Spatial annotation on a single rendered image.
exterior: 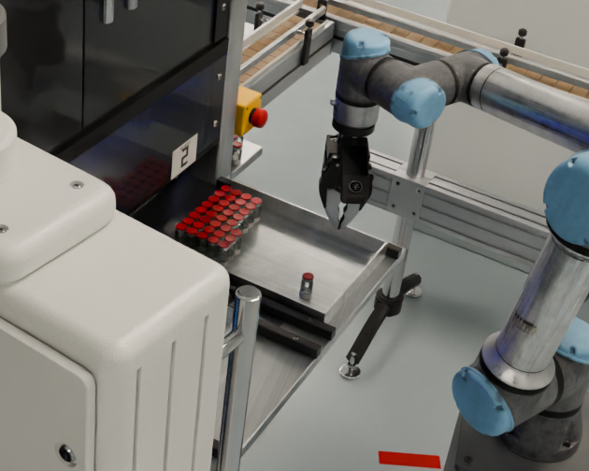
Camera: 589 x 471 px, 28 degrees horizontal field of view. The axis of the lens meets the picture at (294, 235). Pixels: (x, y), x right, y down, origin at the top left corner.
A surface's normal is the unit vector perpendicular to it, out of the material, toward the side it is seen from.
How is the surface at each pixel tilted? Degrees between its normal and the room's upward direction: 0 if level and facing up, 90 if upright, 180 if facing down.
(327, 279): 0
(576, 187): 83
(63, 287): 0
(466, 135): 90
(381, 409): 0
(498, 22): 90
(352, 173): 31
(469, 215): 90
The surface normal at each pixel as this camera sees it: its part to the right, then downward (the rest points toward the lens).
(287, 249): 0.11, -0.81
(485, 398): -0.80, 0.39
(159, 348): 0.82, 0.40
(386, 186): -0.47, 0.47
